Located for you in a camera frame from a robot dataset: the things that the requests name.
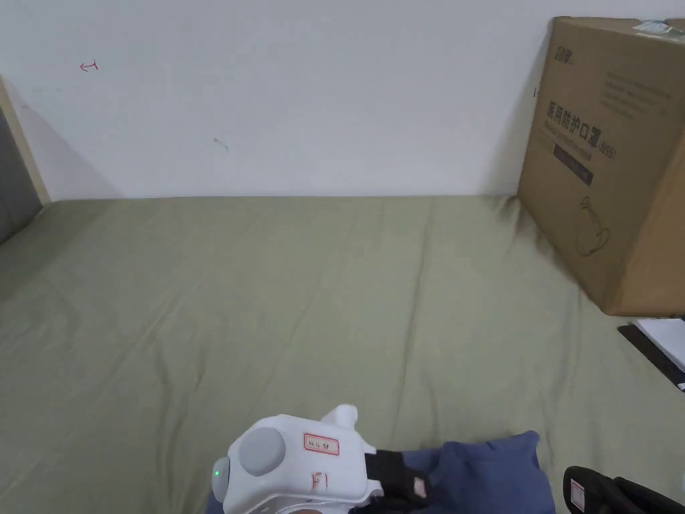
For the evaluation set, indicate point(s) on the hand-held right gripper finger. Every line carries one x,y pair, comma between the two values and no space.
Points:
591,492
650,500

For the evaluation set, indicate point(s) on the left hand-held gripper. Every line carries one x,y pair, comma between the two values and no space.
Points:
291,471

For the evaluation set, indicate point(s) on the bed with pale green sheet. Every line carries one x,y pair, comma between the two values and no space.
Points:
225,300

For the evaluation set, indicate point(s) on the grey padded headboard, wooden frame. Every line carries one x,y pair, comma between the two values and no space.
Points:
12,176

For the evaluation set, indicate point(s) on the dark blue garment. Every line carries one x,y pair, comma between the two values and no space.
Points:
484,474

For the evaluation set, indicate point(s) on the large brown cardboard carton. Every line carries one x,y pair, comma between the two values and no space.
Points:
599,176

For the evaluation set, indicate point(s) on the black flat board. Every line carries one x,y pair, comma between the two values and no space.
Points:
650,353

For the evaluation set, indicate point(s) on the white flat sheet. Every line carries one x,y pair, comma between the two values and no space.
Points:
666,340

